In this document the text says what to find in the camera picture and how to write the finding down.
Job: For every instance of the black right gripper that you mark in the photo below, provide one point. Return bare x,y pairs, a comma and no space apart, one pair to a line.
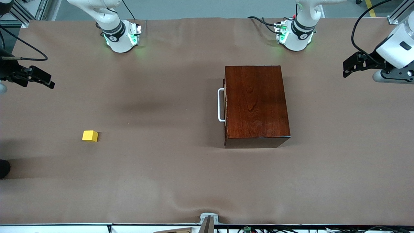
9,69

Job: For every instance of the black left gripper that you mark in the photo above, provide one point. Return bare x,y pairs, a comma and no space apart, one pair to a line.
372,63

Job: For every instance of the yellow block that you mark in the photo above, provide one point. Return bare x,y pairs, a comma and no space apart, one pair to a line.
90,136

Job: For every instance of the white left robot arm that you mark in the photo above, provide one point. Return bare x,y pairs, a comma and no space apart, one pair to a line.
299,43

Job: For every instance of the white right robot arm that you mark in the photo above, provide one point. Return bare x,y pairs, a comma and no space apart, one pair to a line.
118,43

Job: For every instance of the silver aluminium profile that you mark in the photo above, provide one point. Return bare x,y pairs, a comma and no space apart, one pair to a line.
395,17

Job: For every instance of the black round object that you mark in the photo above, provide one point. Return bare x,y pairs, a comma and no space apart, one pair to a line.
4,169

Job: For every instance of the dark brown wooden cabinet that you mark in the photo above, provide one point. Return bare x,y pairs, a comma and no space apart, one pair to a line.
255,103

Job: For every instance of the brown table mat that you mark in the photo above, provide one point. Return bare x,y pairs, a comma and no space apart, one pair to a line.
145,181

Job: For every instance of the light brown wooden board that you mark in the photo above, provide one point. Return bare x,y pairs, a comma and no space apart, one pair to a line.
178,231

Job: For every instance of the dark aluminium frame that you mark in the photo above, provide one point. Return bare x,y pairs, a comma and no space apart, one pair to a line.
22,14

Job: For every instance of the grey metal camera bracket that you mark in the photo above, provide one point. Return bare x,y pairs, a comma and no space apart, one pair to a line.
209,223

